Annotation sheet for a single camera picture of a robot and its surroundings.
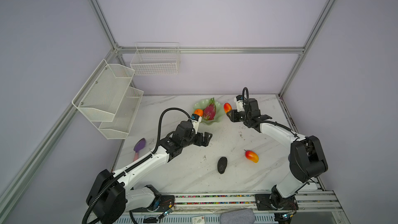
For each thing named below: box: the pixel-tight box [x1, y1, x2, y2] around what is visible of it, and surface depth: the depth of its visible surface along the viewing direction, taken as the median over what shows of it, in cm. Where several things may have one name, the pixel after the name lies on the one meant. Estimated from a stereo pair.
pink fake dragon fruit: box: [203, 96, 217, 121], surface depth 103 cm
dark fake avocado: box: [217, 156, 228, 175], surface depth 85 cm
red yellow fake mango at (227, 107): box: [223, 102, 233, 114], surface depth 93 cm
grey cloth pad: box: [219, 207, 256, 224], surface depth 69 cm
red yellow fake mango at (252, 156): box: [243, 148, 260, 164], surface depth 88 cm
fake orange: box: [193, 108, 204, 117], surface depth 103 cm
